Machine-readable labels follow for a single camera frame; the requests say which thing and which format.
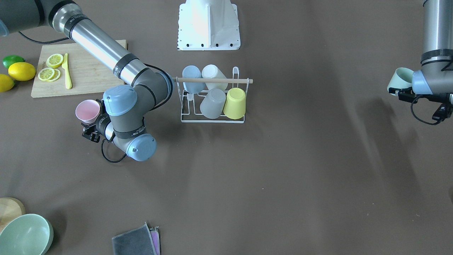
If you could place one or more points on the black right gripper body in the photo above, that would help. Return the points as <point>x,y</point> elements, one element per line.
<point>100,123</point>

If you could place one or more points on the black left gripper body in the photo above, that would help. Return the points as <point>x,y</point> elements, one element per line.
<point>405,95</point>

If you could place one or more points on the pink plastic cup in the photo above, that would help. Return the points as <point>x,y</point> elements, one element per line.
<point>87,111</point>

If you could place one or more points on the green plastic cup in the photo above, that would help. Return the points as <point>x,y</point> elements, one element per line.
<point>400,81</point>

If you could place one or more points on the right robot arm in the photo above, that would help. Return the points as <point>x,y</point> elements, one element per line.
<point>123,107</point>

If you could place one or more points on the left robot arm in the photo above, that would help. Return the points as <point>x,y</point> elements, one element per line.
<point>434,81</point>

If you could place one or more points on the grey plastic cup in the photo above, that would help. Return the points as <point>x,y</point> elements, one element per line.
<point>213,103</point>

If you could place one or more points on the white plastic cup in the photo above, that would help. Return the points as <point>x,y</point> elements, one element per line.
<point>212,72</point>

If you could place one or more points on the yellow plastic cup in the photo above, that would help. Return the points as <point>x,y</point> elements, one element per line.
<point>235,104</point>

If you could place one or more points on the yellow plastic knife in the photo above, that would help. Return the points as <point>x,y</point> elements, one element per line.
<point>65,66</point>

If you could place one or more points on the bamboo cutting board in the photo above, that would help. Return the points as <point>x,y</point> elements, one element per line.
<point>88,74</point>

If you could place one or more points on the lemon slice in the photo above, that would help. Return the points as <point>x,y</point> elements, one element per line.
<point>46,74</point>
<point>54,60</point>

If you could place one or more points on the whole lemon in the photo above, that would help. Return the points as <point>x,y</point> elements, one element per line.
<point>22,71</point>
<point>6,83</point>

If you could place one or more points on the green lime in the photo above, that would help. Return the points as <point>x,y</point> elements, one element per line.
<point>9,60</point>

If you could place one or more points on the green bowl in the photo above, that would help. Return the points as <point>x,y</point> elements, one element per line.
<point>29,234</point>

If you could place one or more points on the purple cloth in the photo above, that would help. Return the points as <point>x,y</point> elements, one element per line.
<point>155,237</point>

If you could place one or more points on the grey folded cloth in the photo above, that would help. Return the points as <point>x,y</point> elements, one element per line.
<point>134,242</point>

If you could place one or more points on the white wire cup rack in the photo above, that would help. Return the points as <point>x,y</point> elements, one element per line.
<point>192,91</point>

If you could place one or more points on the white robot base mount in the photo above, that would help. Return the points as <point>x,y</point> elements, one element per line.
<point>208,25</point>

